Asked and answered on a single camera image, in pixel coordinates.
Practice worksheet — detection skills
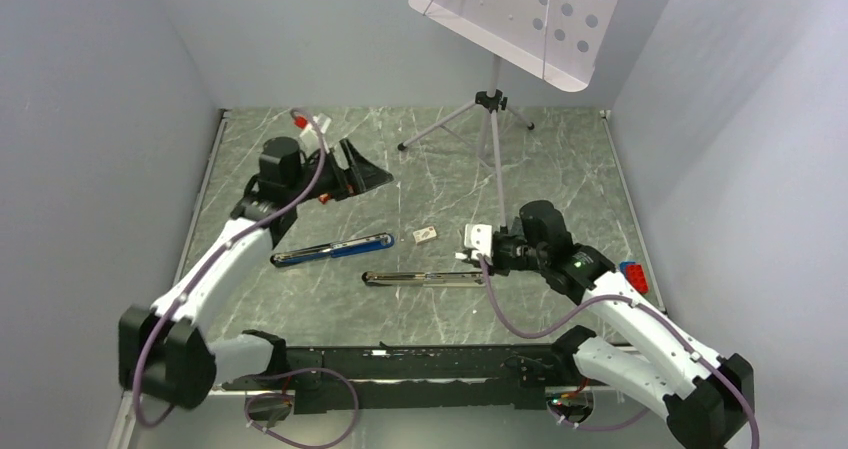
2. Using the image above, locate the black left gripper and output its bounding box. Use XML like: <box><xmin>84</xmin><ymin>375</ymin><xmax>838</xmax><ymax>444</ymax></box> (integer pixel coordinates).
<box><xmin>287</xmin><ymin>138</ymin><xmax>392</xmax><ymax>205</ymax></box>

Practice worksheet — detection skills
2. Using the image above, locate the black silver stapler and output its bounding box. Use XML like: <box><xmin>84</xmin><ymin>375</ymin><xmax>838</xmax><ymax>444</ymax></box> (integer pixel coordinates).
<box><xmin>361</xmin><ymin>271</ymin><xmax>484</xmax><ymax>288</ymax></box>

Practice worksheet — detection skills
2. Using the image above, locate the blue black stapler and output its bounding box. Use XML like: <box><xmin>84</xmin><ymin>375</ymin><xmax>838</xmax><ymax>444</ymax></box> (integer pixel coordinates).
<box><xmin>269</xmin><ymin>232</ymin><xmax>395</xmax><ymax>268</ymax></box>

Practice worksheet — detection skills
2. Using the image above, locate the white staple box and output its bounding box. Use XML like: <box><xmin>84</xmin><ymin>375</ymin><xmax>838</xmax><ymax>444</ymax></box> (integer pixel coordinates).
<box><xmin>412</xmin><ymin>226</ymin><xmax>438</xmax><ymax>245</ymax></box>

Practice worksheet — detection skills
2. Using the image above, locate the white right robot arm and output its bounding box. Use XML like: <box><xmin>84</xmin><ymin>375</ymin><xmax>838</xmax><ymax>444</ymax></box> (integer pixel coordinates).
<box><xmin>463</xmin><ymin>200</ymin><xmax>762</xmax><ymax>448</ymax></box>

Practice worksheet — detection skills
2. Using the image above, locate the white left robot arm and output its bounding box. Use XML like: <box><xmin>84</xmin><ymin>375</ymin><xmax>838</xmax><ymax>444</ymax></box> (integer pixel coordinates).
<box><xmin>118</xmin><ymin>137</ymin><xmax>394</xmax><ymax>409</ymax></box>

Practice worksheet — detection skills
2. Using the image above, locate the colourful lego toy car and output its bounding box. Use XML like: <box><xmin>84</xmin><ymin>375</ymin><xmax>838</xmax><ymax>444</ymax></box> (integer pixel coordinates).
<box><xmin>619</xmin><ymin>261</ymin><xmax>650</xmax><ymax>295</ymax></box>

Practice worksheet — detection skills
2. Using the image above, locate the white perforated music stand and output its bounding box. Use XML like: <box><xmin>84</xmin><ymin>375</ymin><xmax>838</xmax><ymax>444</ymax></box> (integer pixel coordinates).
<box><xmin>397</xmin><ymin>0</ymin><xmax>619</xmax><ymax>229</ymax></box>

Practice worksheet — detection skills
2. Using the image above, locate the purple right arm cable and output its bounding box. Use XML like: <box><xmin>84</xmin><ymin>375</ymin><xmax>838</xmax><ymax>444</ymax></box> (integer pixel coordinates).
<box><xmin>478</xmin><ymin>257</ymin><xmax>762</xmax><ymax>449</ymax></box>

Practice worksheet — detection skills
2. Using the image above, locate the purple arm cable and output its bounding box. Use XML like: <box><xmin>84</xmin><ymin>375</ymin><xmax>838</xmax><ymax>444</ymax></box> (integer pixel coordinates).
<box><xmin>131</xmin><ymin>107</ymin><xmax>361</xmax><ymax>449</ymax></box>
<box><xmin>478</xmin><ymin>257</ymin><xmax>762</xmax><ymax>449</ymax></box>

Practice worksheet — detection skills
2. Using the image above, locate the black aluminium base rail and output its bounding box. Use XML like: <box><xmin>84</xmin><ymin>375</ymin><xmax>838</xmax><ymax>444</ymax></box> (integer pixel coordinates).
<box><xmin>122</xmin><ymin>343</ymin><xmax>704</xmax><ymax>415</ymax></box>

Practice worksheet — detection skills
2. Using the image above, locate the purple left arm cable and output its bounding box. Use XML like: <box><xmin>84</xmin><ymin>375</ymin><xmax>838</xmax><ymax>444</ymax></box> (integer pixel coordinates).
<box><xmin>131</xmin><ymin>107</ymin><xmax>361</xmax><ymax>449</ymax></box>

